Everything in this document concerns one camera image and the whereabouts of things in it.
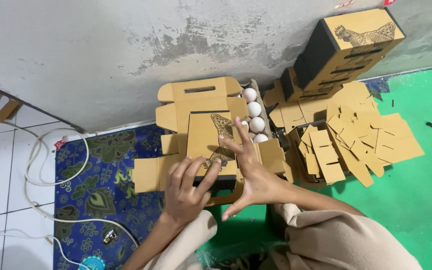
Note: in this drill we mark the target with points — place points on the grey cardboard egg tray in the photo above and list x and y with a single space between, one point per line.
265 112

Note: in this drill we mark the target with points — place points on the green floor mat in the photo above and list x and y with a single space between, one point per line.
407 210

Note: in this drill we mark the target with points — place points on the red and white wrapper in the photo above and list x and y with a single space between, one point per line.
60 143

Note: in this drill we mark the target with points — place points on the white egg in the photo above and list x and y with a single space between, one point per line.
260 138
257 125
254 109
249 95

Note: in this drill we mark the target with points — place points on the person's beige clothing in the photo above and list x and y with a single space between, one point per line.
332 243

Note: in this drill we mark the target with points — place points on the open box of cardboard inserts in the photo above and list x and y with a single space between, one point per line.
321 157

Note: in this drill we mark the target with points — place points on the small metal clip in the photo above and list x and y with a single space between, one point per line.
110 236

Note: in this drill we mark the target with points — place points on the person's right hand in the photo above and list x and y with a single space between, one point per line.
259 180

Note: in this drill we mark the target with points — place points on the kraft box with chicken print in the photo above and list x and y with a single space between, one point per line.
204 138

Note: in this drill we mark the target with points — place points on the pile of flat cardboard blanks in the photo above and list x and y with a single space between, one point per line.
388 138

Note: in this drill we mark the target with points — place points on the unfolded kraft cardboard box blank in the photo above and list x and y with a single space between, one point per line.
197 99

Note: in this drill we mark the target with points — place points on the dark threshold strip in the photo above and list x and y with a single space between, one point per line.
32 105

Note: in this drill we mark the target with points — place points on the stack of folded chicken-print boxes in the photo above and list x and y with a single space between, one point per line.
351 48

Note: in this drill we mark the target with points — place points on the person's left hand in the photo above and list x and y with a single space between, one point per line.
184 195

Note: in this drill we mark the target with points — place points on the blue floral floor mat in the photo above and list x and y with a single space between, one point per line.
96 187

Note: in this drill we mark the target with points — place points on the clear plastic bag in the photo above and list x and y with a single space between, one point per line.
234 257

